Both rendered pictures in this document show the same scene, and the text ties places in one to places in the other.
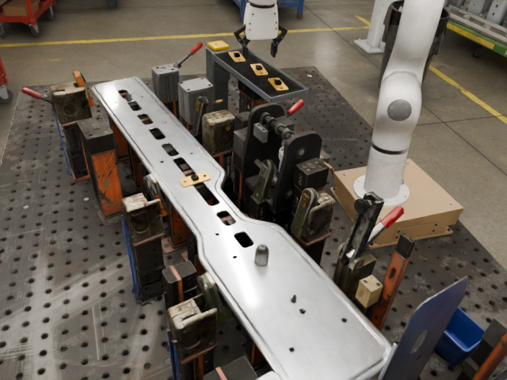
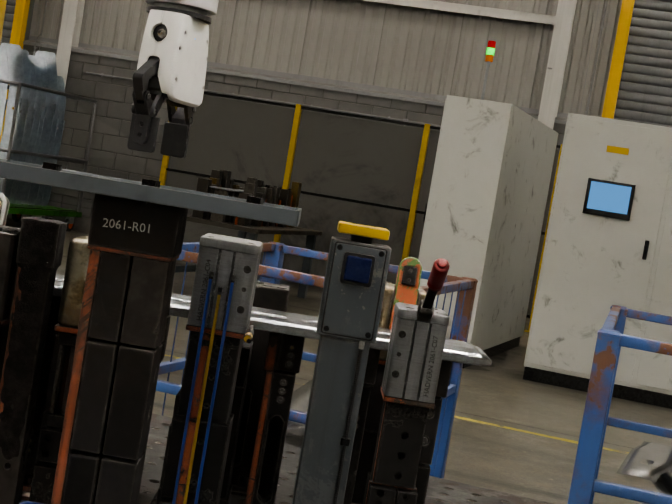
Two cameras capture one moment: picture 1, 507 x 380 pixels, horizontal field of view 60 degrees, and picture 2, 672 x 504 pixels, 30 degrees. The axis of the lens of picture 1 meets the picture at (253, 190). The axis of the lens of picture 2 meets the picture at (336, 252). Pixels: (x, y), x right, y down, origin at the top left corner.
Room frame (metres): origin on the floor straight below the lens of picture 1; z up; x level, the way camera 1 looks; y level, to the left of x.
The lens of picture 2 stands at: (2.33, -1.09, 1.20)
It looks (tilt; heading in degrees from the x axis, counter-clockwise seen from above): 3 degrees down; 123
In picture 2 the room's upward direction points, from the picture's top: 9 degrees clockwise
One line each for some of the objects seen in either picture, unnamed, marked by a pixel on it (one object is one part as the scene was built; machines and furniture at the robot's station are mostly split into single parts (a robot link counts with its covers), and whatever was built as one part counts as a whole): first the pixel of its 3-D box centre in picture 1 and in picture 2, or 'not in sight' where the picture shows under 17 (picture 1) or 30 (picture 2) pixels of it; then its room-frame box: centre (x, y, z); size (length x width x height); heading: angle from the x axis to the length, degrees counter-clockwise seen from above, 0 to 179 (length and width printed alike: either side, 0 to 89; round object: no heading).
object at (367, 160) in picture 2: not in sight; (347, 204); (-5.13, 10.46, 1.00); 4.54 x 0.14 x 2.00; 18
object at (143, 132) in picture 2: (277, 45); (141, 120); (1.37, -0.05, 1.24); 0.03 x 0.03 x 0.07; 18
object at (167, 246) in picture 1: (184, 206); (41, 385); (1.02, 0.21, 0.84); 0.17 x 0.06 x 0.29; 124
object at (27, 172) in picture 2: (256, 72); (144, 191); (1.34, 0.01, 1.16); 0.37 x 0.14 x 0.02; 34
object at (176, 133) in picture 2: (241, 47); (180, 129); (1.33, 0.06, 1.24); 0.03 x 0.03 x 0.07; 18
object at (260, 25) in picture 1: (261, 19); (173, 53); (1.35, 0.01, 1.32); 0.10 x 0.07 x 0.11; 108
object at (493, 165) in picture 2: not in sight; (490, 207); (-2.39, 8.41, 1.22); 2.40 x 0.54 x 2.45; 105
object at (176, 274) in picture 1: (182, 312); not in sight; (0.64, 0.15, 0.84); 0.11 x 0.08 x 0.29; 124
